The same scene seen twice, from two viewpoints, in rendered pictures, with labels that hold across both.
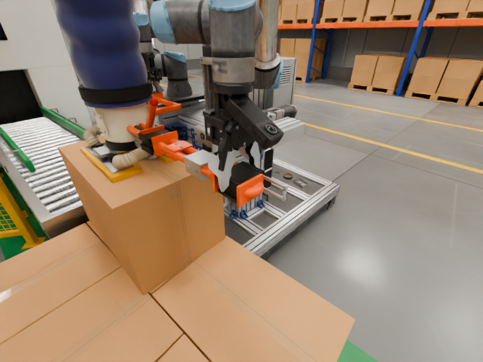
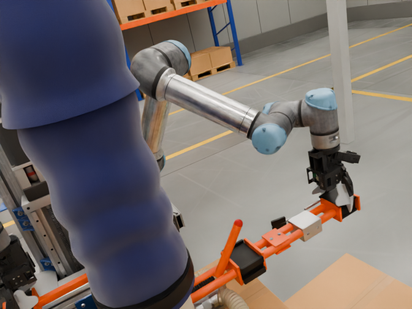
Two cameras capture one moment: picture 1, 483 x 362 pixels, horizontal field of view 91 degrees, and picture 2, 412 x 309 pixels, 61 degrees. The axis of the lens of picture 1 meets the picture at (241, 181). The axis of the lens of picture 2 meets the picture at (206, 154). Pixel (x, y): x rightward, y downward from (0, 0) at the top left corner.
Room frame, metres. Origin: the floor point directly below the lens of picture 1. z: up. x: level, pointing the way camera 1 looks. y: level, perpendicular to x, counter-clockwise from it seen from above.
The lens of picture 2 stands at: (0.45, 0.94, 1.71)
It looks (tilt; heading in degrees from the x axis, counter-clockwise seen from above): 24 degrees down; 292
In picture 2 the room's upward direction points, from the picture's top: 14 degrees counter-clockwise
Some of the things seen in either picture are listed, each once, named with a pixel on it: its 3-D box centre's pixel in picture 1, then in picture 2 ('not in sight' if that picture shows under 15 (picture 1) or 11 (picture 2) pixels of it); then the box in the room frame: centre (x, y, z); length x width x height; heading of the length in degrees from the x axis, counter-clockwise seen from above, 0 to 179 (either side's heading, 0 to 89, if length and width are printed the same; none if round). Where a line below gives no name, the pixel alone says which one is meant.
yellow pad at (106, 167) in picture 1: (107, 155); not in sight; (0.80, 0.50, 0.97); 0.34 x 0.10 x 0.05; 45
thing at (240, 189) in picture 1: (237, 183); (340, 204); (0.44, 0.01, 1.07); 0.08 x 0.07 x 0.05; 45
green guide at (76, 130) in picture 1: (70, 123); not in sight; (2.31, 1.69, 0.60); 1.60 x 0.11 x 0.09; 49
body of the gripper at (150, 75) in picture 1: (149, 67); (10, 265); (1.25, 0.44, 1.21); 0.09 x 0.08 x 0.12; 45
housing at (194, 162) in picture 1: (202, 164); (305, 225); (0.54, 0.10, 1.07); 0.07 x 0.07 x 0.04; 45
